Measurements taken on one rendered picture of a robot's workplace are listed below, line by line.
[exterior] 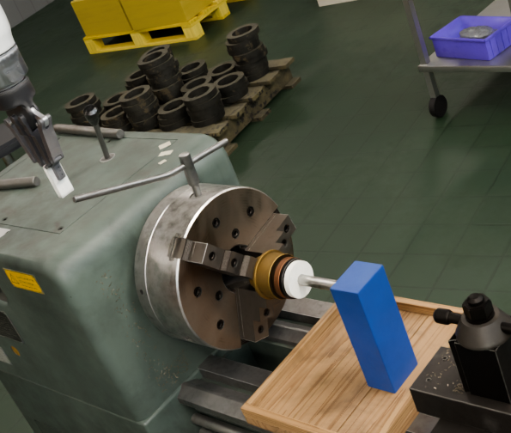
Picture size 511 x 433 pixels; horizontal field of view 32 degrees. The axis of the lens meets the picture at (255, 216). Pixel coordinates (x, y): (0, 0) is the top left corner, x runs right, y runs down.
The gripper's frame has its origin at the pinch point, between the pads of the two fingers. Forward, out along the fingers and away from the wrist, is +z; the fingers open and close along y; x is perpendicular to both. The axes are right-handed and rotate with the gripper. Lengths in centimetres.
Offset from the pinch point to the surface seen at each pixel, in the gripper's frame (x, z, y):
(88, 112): 16.8, -4.6, -7.0
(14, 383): -14, 52, -42
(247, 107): 245, 125, -221
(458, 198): 187, 135, -53
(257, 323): 7.6, 35.9, 28.6
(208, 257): 3.8, 17.3, 28.6
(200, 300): 0.9, 25.7, 24.6
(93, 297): -10.0, 19.3, 9.1
